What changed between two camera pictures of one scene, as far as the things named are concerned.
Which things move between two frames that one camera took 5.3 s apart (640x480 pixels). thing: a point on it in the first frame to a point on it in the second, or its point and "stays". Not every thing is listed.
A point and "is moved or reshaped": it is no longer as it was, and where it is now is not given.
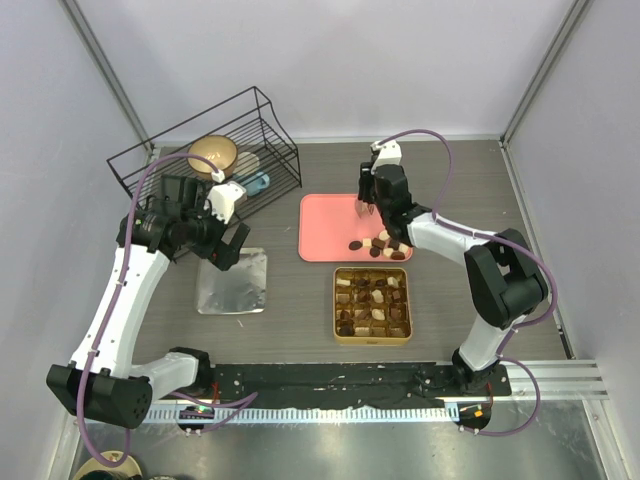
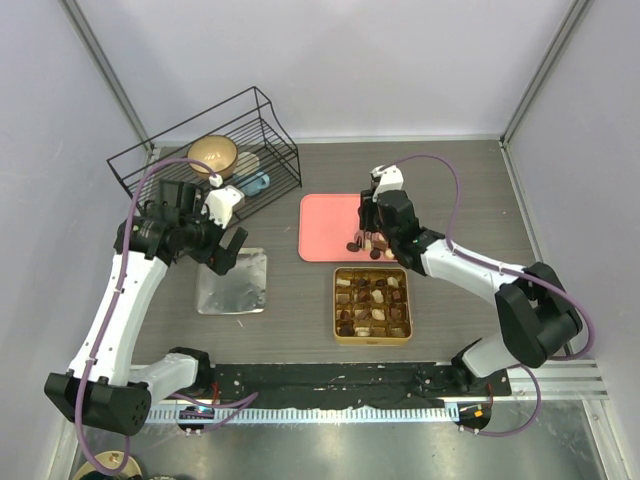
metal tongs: (363, 207) is moved or reshaped
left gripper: (226, 254) stays
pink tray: (328, 223) stays
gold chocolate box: (372, 305) stays
